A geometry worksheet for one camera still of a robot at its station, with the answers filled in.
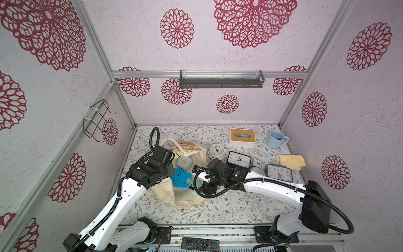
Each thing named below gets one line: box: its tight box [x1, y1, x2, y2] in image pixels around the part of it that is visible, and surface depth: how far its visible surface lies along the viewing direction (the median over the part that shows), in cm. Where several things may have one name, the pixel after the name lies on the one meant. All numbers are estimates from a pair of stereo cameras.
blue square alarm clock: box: [264, 163, 294, 183], surface depth 94 cm
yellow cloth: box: [275, 154, 307, 172], surface depth 99 cm
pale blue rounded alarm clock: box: [175, 155, 194, 172], surface depth 98 cm
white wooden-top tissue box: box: [229, 128, 257, 149], surface depth 109 cm
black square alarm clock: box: [226, 150, 252, 169], surface depth 100 cm
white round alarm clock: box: [249, 166, 266, 176], surface depth 96 cm
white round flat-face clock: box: [208, 143, 226, 161], surface depth 102 cm
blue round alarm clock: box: [170, 168, 193, 189], surface depth 91 cm
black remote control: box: [181, 237, 220, 252], surface depth 72 cm
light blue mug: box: [265, 130, 290, 149], surface depth 109 cm
